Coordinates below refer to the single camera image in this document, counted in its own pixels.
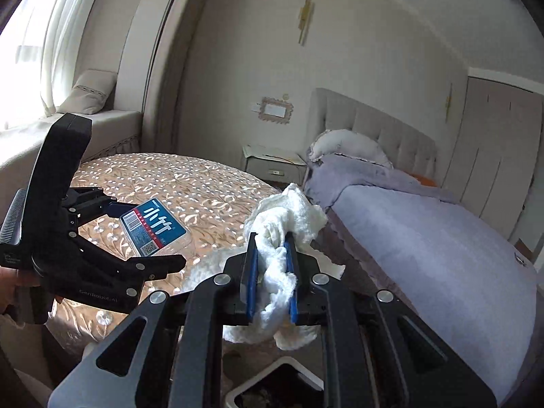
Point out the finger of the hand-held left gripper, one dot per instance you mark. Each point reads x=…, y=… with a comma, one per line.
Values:
x=161, y=263
x=114, y=209

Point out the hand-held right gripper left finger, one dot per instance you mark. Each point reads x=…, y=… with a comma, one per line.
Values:
x=250, y=280

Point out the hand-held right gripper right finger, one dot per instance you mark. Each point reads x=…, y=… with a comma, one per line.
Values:
x=291, y=282

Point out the clear packet with blue label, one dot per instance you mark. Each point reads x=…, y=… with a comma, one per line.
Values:
x=148, y=229

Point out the white paper towel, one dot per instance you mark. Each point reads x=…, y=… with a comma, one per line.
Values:
x=293, y=212

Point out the white trash bin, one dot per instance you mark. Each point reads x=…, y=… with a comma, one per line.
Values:
x=276, y=365

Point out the person's left hand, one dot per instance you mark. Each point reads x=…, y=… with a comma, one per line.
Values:
x=7, y=289

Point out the beige window seat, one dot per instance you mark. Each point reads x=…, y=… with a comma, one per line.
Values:
x=106, y=127

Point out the beige cushion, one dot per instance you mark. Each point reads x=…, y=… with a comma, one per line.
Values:
x=89, y=91

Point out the white nightstand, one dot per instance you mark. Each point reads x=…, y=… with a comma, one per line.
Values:
x=263, y=170

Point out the purple blanket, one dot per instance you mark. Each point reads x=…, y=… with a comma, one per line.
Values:
x=361, y=178

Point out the papers on nightstand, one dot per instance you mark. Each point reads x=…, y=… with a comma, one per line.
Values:
x=274, y=153

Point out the bed with grey blanket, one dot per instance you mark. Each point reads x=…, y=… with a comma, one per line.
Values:
x=425, y=255

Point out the white sheer curtain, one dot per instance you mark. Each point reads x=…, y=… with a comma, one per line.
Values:
x=51, y=29

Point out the white ruffled pillow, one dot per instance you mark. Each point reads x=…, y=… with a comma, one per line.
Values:
x=348, y=144

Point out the orange cloth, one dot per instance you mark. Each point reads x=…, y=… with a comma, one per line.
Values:
x=425, y=180

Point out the beige tufted headboard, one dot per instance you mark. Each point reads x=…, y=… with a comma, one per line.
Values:
x=382, y=123

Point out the beige wardrobe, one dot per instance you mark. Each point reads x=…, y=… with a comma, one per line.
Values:
x=488, y=136

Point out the framed wall switch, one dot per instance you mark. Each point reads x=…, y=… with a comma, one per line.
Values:
x=276, y=111

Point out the small gold wall ornament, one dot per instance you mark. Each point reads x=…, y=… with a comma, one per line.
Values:
x=448, y=102

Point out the long gold wall ornament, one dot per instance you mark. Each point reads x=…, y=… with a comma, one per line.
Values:
x=306, y=17

